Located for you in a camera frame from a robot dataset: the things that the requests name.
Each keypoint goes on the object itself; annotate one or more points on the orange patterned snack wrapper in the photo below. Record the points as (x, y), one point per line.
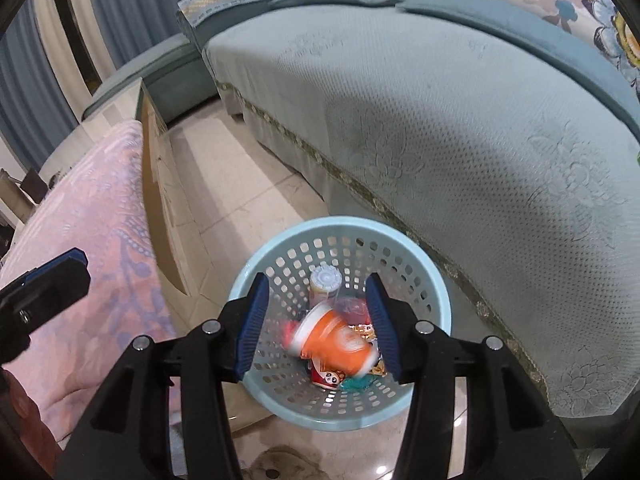
(365, 331)

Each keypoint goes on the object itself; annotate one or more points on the orange plastic bottle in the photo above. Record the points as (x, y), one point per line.
(335, 340)

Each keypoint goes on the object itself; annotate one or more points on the pink clear plastic cup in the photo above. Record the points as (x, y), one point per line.
(355, 310)

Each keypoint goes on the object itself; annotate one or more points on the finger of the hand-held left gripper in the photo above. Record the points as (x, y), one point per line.
(50, 290)

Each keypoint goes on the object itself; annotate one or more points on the red snack packet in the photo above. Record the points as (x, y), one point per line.
(325, 377)

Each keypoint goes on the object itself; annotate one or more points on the beige fuzzy object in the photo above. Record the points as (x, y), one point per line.
(285, 462)

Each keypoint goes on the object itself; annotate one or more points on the beige coffee table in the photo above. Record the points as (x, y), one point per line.
(155, 200)

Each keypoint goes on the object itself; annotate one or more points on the blue-grey curtain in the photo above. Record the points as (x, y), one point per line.
(125, 5)

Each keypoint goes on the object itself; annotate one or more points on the teal wrapper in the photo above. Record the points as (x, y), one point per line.
(357, 384)

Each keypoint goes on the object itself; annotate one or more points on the pink patterned blanket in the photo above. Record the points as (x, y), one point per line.
(90, 210)

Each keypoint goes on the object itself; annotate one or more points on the pink label plastic bottle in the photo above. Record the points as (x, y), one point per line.
(325, 277)

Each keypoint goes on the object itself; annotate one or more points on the teal fabric sofa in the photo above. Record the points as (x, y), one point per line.
(150, 70)

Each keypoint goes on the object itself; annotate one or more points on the grey-green embossed sofa cover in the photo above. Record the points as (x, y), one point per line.
(425, 135)

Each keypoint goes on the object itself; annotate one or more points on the person's dark red clothing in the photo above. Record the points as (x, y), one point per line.
(25, 410)

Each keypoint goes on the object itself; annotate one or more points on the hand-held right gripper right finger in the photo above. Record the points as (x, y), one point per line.
(382, 325)

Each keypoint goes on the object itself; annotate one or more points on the floral sofa cushion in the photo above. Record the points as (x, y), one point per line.
(575, 0)

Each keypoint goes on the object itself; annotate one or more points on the dark wooden chair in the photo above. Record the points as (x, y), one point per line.
(32, 187)

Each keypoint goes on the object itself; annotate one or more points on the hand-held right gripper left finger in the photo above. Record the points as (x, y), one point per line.
(252, 325)

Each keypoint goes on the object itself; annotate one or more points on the light blue plastic basket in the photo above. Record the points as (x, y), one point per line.
(330, 240)

